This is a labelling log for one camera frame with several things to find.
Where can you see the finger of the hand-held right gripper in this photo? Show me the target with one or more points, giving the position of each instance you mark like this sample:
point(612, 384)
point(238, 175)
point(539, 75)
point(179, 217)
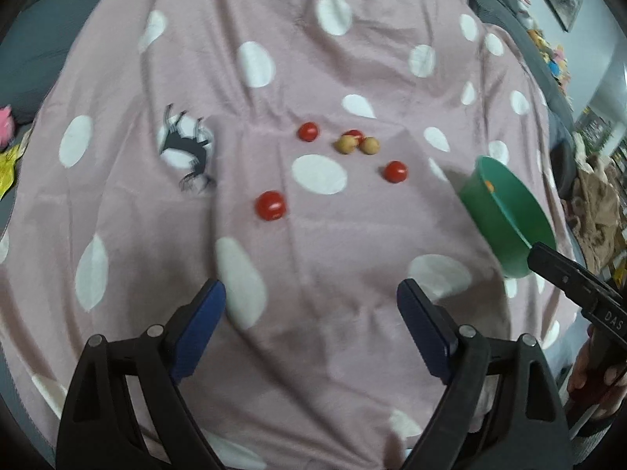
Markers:
point(563, 269)

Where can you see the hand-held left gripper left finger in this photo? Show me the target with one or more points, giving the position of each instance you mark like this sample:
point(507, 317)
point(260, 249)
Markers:
point(198, 325)

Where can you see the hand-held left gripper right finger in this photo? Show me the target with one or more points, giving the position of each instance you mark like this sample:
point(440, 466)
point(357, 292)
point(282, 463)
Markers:
point(423, 325)

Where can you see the green plastic bowl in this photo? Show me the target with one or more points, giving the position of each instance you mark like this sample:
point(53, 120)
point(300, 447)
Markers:
point(494, 235)

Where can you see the red cherry tomato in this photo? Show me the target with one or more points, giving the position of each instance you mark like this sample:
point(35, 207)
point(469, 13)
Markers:
point(308, 131)
point(270, 205)
point(396, 172)
point(353, 133)

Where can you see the person's right hand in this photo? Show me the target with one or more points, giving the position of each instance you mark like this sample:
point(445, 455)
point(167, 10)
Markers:
point(580, 372)

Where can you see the brown plush toy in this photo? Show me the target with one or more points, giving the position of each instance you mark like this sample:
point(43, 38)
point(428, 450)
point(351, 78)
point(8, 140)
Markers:
point(597, 205)

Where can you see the dark grey cushion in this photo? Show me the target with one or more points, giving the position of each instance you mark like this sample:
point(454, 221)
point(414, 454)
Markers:
point(563, 164)

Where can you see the cluttered shelf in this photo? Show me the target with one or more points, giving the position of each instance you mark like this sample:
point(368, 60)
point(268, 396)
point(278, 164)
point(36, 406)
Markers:
point(600, 129)

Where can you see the pile of colourful plush toys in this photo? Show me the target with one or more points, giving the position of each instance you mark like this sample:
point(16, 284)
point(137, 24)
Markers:
point(548, 49)

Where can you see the yellow toy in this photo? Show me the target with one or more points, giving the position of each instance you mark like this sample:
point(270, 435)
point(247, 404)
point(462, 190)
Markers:
point(7, 169)

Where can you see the pink toy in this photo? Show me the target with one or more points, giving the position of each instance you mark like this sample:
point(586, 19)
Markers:
point(5, 125)

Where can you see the pink polka-dot blanket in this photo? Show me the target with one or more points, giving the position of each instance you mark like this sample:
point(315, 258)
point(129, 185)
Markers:
point(313, 58)

